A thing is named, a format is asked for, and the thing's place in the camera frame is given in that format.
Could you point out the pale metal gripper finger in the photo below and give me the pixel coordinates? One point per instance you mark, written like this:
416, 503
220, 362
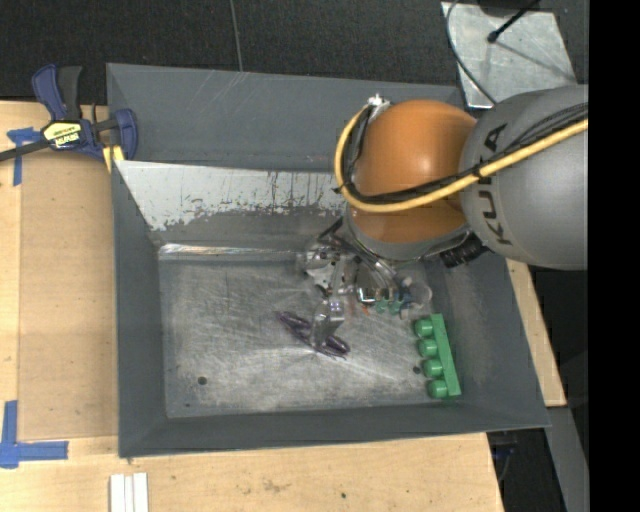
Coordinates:
320, 331
336, 314

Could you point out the grey metal bin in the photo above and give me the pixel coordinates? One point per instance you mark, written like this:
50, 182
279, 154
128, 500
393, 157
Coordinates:
240, 350

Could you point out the green studded flat block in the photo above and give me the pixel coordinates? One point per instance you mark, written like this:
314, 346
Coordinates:
440, 355

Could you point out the pale wood board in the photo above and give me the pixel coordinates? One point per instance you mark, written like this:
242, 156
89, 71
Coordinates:
67, 300

